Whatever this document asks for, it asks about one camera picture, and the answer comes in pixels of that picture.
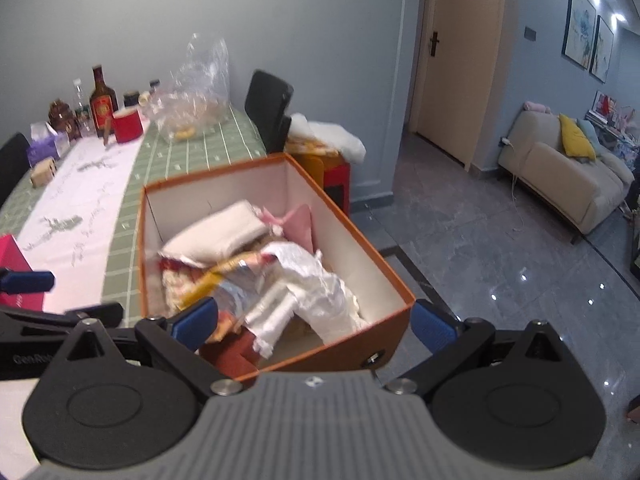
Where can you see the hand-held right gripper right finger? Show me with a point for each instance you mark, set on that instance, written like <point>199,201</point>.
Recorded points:
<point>432,327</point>

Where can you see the crinkled clear plastic packaging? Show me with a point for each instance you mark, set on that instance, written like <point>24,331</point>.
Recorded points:
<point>225,280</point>

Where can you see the magenta storage box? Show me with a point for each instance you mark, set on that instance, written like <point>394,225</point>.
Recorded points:
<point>20,265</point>

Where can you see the red brown scrub sponge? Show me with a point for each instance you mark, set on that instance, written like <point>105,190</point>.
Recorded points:
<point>235,355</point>

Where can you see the purple tissue box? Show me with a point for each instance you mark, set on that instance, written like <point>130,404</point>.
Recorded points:
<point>45,147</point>

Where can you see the small tan paper box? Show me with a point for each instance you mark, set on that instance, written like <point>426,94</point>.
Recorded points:
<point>42,172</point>

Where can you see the large clear plastic bag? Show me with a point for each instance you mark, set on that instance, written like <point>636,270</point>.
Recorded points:
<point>195,95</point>

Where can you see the white table runner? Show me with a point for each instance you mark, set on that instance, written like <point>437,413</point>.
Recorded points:
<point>75,195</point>

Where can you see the light blue cushion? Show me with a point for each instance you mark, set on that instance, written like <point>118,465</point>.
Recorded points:
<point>595,140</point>

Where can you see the pink cloth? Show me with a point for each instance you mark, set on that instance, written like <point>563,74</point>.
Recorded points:
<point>297,225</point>

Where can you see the green checked tablecloth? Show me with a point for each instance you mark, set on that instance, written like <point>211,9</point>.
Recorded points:
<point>200,160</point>

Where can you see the beige door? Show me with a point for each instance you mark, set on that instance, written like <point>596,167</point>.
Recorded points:
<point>465,60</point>

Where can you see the black jar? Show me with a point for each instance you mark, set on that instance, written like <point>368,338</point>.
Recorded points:
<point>131,99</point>

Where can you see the white cloth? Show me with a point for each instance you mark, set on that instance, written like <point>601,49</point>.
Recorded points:
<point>320,295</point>

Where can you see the beige sofa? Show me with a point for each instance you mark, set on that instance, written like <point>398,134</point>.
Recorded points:
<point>550,185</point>

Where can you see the framed wall picture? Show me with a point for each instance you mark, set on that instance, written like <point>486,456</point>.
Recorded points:
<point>579,25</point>
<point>601,50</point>

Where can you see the yellow cushion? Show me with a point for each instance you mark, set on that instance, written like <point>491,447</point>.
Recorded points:
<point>575,137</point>

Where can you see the brown bear figurine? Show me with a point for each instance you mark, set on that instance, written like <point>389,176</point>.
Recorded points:
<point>62,120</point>

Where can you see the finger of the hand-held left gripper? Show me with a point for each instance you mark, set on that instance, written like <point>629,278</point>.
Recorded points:
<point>27,281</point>
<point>40,321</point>

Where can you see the brown liquor bottle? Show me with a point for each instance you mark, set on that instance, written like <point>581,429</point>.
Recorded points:
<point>104,105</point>

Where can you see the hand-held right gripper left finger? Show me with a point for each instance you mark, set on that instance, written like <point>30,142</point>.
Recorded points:
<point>197,322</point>

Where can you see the wall switch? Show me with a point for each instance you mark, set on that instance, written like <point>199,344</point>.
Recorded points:
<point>530,33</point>

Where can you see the red stool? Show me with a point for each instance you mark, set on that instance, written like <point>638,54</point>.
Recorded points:
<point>336,182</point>

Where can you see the white towel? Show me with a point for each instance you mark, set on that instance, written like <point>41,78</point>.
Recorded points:
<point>220,235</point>

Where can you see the black chair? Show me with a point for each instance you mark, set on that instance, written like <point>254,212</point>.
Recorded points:
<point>267,105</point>
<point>12,165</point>

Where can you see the orange cardboard box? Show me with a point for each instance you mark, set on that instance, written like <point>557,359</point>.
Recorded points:
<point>330,355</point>

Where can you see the red enamel mug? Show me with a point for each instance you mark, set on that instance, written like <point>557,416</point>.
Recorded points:
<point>127,127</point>

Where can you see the clear water bottle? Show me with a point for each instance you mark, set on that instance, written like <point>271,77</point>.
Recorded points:
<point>82,110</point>

